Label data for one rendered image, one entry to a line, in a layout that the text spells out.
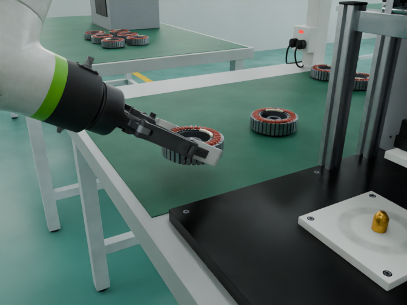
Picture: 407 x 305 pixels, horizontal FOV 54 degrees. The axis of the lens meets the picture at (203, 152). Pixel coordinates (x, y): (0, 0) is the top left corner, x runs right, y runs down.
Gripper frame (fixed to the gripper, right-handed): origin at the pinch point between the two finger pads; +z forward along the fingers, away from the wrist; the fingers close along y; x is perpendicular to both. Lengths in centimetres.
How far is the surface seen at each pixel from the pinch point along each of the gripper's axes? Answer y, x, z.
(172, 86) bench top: 55, -9, 27
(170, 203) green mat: -5.9, 9.8, -3.4
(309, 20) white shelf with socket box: 51, -53, 67
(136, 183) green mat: 3.3, 10.6, -4.9
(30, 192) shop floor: 151, 73, 35
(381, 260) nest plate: -35.8, 0.9, 5.4
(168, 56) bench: 99, -21, 47
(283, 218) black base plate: -21.6, 3.0, 4.1
